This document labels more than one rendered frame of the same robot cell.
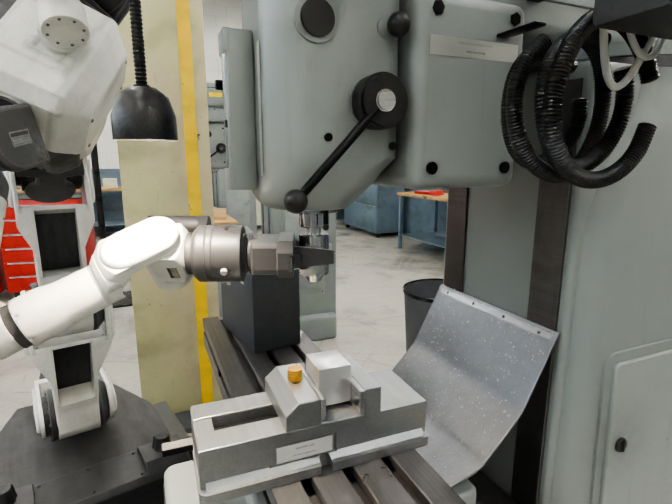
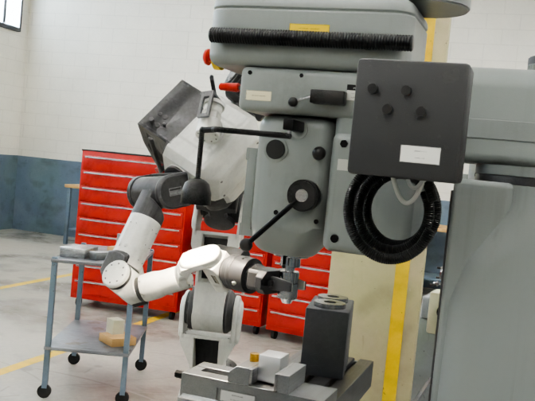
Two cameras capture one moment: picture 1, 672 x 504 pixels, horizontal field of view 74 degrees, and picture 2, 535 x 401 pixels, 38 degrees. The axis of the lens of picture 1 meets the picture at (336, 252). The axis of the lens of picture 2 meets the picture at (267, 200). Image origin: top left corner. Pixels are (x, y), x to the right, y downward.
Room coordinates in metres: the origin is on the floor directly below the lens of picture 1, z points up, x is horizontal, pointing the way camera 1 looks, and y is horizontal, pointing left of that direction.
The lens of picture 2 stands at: (-0.72, -1.16, 1.53)
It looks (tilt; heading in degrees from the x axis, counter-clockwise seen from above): 3 degrees down; 42
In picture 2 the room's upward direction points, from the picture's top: 5 degrees clockwise
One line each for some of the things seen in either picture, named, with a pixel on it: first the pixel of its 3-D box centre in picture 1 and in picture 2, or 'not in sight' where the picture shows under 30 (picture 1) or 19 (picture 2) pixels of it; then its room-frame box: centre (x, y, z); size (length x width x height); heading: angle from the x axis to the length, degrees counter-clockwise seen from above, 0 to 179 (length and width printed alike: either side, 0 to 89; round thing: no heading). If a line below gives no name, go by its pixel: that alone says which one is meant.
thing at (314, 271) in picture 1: (314, 256); (287, 286); (0.69, 0.03, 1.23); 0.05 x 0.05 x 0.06
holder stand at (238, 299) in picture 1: (258, 296); (327, 332); (1.08, 0.20, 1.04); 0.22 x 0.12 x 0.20; 33
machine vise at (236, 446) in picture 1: (309, 411); (259, 386); (0.63, 0.04, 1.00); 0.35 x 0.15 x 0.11; 112
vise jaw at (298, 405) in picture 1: (293, 394); (250, 369); (0.62, 0.06, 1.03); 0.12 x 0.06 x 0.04; 22
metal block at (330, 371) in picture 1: (327, 377); (273, 366); (0.64, 0.01, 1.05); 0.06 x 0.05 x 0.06; 22
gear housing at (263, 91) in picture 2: not in sight; (324, 98); (0.71, 0.00, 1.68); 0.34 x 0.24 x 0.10; 113
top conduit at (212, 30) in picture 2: not in sight; (307, 39); (0.57, -0.05, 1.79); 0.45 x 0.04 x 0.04; 113
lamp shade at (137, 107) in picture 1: (143, 113); (196, 190); (0.55, 0.23, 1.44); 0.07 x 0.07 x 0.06
